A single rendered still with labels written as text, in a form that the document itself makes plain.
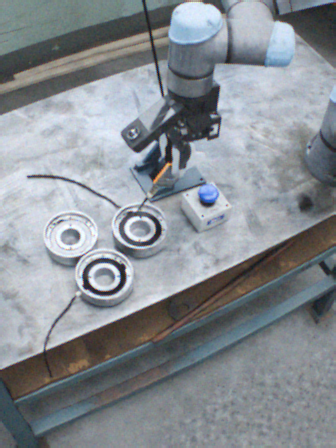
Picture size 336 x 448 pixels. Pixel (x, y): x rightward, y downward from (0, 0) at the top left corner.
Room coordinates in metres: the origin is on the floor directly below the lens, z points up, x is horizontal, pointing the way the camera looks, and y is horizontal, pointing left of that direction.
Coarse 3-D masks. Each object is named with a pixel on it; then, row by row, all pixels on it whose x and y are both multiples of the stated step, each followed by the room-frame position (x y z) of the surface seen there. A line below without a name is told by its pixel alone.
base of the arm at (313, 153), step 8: (320, 128) 0.93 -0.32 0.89; (320, 136) 0.91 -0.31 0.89; (312, 144) 0.92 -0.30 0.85; (320, 144) 0.90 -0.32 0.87; (328, 144) 0.88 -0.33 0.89; (304, 152) 0.94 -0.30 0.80; (312, 152) 0.90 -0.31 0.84; (320, 152) 0.89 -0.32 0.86; (328, 152) 0.88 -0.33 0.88; (304, 160) 0.91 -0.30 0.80; (312, 160) 0.89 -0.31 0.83; (320, 160) 0.88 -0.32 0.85; (328, 160) 0.87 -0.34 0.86; (312, 168) 0.88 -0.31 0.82; (320, 168) 0.87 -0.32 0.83; (328, 168) 0.86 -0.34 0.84; (320, 176) 0.86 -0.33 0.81; (328, 176) 0.85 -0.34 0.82; (328, 184) 0.85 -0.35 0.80
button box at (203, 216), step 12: (192, 192) 0.74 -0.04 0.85; (192, 204) 0.72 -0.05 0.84; (204, 204) 0.72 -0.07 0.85; (216, 204) 0.72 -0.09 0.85; (228, 204) 0.73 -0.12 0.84; (192, 216) 0.70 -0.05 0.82; (204, 216) 0.69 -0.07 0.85; (216, 216) 0.70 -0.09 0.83; (228, 216) 0.72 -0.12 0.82; (204, 228) 0.69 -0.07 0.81
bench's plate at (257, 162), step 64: (320, 64) 1.30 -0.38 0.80; (0, 128) 0.92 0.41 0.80; (64, 128) 0.93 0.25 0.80; (256, 128) 0.99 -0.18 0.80; (0, 192) 0.73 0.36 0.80; (64, 192) 0.75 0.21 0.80; (128, 192) 0.76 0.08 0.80; (256, 192) 0.80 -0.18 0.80; (320, 192) 0.82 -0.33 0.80; (0, 256) 0.58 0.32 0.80; (128, 256) 0.61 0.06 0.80; (192, 256) 0.63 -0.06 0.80; (256, 256) 0.65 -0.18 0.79; (0, 320) 0.44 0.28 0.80; (64, 320) 0.46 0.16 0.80
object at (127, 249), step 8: (128, 208) 0.70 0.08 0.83; (136, 208) 0.70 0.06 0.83; (144, 208) 0.71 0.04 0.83; (152, 208) 0.70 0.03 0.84; (120, 216) 0.68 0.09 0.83; (160, 216) 0.69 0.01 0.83; (112, 224) 0.65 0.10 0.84; (128, 224) 0.66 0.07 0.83; (136, 224) 0.68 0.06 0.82; (144, 224) 0.68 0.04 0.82; (152, 224) 0.67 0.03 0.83; (168, 224) 0.67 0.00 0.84; (112, 232) 0.64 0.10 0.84; (128, 232) 0.65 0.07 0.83; (152, 232) 0.65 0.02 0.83; (120, 240) 0.62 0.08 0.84; (136, 240) 0.63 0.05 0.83; (144, 240) 0.63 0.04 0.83; (160, 240) 0.63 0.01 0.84; (120, 248) 0.62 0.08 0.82; (128, 248) 0.61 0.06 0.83; (136, 248) 0.61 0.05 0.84; (144, 248) 0.61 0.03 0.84; (152, 248) 0.61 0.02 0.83; (160, 248) 0.63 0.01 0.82; (136, 256) 0.61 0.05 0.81; (144, 256) 0.61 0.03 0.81
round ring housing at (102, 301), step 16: (96, 256) 0.59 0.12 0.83; (112, 256) 0.59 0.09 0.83; (80, 272) 0.55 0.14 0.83; (96, 272) 0.56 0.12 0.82; (112, 272) 0.56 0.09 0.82; (128, 272) 0.56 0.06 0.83; (80, 288) 0.51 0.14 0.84; (128, 288) 0.52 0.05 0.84; (96, 304) 0.50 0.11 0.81; (112, 304) 0.50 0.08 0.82
